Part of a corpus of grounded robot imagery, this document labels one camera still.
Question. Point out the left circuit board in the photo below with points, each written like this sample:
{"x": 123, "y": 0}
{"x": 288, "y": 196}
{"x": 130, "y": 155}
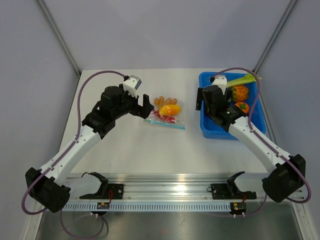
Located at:
{"x": 103, "y": 206}

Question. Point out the orange persimmon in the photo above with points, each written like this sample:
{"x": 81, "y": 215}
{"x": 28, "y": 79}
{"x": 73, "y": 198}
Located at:
{"x": 243, "y": 106}

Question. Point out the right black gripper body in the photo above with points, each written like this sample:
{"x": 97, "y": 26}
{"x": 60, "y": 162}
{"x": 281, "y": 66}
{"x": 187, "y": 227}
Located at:
{"x": 228, "y": 96}

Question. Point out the right aluminium frame post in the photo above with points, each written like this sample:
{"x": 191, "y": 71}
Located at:
{"x": 275, "y": 34}

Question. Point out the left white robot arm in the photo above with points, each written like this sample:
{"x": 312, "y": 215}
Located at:
{"x": 48, "y": 185}

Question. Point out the white slotted cable duct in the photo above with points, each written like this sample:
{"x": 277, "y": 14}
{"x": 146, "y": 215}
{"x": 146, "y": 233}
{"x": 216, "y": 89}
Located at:
{"x": 121, "y": 206}

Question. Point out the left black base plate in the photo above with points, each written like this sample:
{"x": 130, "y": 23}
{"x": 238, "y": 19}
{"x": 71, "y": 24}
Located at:
{"x": 113, "y": 191}

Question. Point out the right circuit board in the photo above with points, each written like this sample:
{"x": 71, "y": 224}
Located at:
{"x": 238, "y": 208}

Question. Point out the circuit board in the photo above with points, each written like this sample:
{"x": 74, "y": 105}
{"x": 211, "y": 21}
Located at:
{"x": 238, "y": 208}
{"x": 103, "y": 206}

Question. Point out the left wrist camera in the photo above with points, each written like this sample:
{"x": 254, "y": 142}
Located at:
{"x": 131, "y": 85}

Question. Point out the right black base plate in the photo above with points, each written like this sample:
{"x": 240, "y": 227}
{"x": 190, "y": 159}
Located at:
{"x": 224, "y": 191}

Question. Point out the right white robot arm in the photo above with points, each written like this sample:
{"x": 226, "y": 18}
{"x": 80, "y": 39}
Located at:
{"x": 285, "y": 172}

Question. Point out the green celery stalk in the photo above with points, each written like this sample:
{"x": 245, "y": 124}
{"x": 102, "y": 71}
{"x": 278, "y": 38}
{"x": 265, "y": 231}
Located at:
{"x": 246, "y": 79}

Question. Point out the yellow mango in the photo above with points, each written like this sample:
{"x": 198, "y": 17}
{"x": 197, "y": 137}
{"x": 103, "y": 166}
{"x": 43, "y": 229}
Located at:
{"x": 170, "y": 110}

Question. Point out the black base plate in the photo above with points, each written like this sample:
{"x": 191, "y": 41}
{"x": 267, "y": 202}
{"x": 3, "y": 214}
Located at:
{"x": 113, "y": 191}
{"x": 224, "y": 191}

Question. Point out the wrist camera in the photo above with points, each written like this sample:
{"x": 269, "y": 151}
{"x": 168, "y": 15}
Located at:
{"x": 220, "y": 81}
{"x": 131, "y": 85}

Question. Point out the left aluminium frame post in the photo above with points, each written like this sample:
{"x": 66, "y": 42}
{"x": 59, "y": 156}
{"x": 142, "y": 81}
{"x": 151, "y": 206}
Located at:
{"x": 49, "y": 18}

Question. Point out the clear zip top bag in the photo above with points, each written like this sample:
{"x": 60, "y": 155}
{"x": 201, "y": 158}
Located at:
{"x": 180, "y": 123}

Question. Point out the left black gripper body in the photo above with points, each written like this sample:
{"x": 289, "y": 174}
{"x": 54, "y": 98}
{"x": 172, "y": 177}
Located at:
{"x": 129, "y": 105}

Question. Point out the blue plastic tray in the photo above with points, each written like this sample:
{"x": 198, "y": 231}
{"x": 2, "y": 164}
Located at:
{"x": 212, "y": 131}

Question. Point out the aluminium frame post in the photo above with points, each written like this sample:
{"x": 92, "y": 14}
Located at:
{"x": 275, "y": 34}
{"x": 49, "y": 18}

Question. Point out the aluminium mounting rail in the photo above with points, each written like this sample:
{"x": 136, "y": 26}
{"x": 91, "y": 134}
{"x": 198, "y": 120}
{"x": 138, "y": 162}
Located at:
{"x": 161, "y": 188}

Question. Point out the orange toy pineapple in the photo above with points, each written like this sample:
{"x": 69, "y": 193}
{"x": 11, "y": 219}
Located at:
{"x": 240, "y": 93}

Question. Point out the red chili pepper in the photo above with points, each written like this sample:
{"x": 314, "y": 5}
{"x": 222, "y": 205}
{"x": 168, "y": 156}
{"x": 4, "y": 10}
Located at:
{"x": 165, "y": 118}

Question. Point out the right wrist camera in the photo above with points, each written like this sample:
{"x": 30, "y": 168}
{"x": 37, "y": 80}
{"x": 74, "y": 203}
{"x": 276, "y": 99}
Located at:
{"x": 220, "y": 81}

